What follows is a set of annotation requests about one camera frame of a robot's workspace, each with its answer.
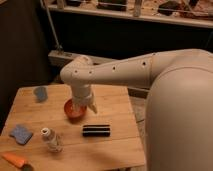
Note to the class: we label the metal pole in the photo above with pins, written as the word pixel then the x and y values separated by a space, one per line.
pixel 58 46

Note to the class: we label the black rectangular block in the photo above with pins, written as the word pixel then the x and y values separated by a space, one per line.
pixel 96 130

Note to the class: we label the light blue cup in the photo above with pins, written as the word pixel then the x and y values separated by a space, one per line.
pixel 40 94

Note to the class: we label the wooden table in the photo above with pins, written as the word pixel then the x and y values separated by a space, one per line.
pixel 121 149

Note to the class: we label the blue sponge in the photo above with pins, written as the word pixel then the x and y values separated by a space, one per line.
pixel 21 134

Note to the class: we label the orange bowl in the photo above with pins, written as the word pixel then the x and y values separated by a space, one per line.
pixel 74 112

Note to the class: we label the orange handled tool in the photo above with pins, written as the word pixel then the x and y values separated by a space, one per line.
pixel 17 161

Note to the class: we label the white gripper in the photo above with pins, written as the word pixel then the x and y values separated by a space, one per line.
pixel 82 95

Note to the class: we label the white shelf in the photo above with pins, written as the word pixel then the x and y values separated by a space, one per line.
pixel 194 13

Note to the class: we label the clear plastic bottle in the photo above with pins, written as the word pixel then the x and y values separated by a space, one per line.
pixel 52 140

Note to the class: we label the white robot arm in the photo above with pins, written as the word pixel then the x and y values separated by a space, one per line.
pixel 179 105

